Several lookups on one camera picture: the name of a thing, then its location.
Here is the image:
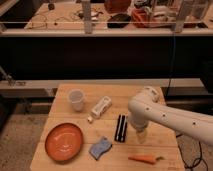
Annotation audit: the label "grey metal post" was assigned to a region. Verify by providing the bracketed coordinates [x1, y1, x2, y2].
[174, 0, 194, 33]
[82, 0, 92, 34]

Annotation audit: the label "black cables on floor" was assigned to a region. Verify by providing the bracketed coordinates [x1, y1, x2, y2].
[174, 133, 213, 171]

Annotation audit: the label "wooden background workbench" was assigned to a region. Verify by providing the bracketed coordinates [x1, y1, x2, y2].
[0, 0, 213, 37]

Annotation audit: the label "blue sponge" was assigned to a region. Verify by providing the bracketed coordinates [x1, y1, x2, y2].
[89, 137, 112, 160]

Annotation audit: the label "orange plate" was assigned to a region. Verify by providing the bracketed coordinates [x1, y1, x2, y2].
[45, 123, 84, 162]

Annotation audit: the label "grey metal post right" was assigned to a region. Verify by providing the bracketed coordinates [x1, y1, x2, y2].
[174, 0, 194, 33]

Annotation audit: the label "orange carrot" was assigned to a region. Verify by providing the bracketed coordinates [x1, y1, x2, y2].
[128, 155, 162, 164]

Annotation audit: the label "black bowl on bench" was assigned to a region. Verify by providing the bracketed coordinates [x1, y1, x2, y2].
[107, 13, 131, 28]

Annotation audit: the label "clear plastic cup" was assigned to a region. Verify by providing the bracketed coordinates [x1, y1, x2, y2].
[68, 89, 85, 112]

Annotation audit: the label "orange tool on bench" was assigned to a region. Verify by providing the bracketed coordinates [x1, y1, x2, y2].
[131, 9, 150, 28]

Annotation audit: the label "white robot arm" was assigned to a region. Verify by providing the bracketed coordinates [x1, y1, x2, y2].
[128, 86, 213, 146]

